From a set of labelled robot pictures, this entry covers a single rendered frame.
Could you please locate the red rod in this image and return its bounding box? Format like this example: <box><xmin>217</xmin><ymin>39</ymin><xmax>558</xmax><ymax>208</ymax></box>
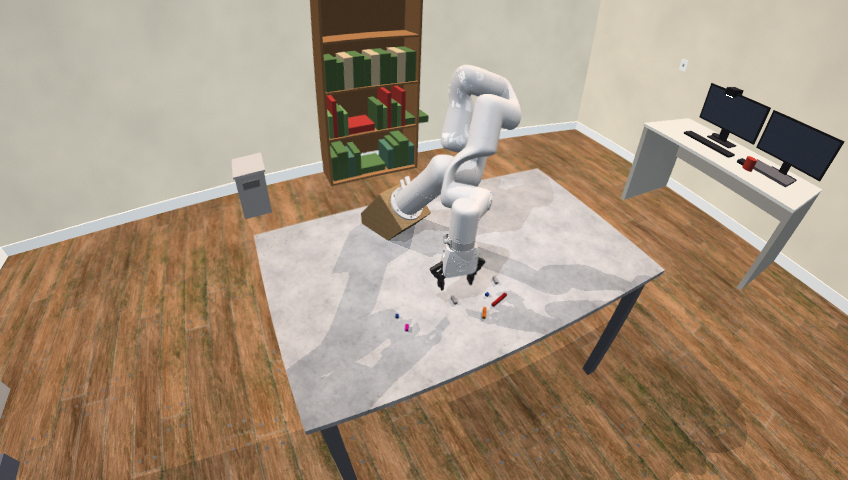
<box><xmin>491</xmin><ymin>293</ymin><xmax>507</xmax><ymax>307</ymax></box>

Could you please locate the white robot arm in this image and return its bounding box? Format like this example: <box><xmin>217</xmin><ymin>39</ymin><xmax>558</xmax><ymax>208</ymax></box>
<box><xmin>391</xmin><ymin>65</ymin><xmax>521</xmax><ymax>252</ymax></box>

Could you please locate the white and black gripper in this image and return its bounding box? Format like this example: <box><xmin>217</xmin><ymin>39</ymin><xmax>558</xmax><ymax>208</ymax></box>
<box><xmin>430</xmin><ymin>243</ymin><xmax>485</xmax><ymax>291</ymax></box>

